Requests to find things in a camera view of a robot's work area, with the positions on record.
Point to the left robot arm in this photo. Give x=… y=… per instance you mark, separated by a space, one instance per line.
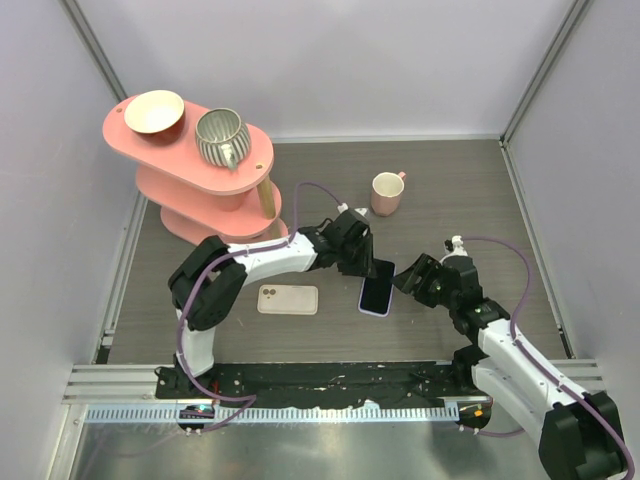
x=206 y=285

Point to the grey striped mug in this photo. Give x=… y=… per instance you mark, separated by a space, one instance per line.
x=222 y=138

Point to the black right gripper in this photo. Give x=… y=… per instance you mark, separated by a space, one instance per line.
x=426 y=267

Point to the pink ceramic mug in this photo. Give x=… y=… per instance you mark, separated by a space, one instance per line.
x=387 y=191

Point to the beige phone case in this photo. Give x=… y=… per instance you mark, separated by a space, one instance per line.
x=288 y=300

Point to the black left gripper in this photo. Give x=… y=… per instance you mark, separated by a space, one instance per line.
x=364 y=268

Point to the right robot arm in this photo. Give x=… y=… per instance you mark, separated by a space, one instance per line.
x=578 y=434

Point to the pink tiered wooden shelf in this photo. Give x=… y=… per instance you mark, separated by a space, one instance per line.
x=197 y=199

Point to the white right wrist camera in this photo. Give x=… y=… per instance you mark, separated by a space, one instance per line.
x=454 y=247

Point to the white slotted cable duct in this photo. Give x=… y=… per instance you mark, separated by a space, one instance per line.
x=191 y=413

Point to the cream bowl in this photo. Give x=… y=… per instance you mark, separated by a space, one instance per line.
x=156 y=116

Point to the dark blue phone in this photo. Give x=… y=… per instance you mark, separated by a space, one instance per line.
x=377 y=290

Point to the lilac phone case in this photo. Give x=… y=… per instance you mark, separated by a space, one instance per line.
x=375 y=312

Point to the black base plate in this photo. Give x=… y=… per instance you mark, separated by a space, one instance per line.
x=323 y=385

